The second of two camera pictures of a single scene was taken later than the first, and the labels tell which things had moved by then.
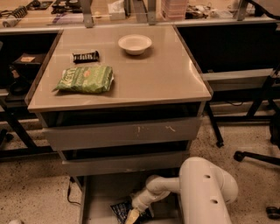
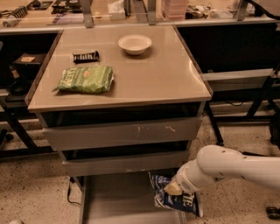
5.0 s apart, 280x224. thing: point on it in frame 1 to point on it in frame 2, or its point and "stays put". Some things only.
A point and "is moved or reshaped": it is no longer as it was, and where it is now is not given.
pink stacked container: (174, 10) stays put
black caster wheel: (273, 213) stays put
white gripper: (139, 202) to (185, 181)
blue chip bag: (122, 208) is moved or reshaped
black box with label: (28, 61) stays put
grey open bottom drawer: (98, 193) stays put
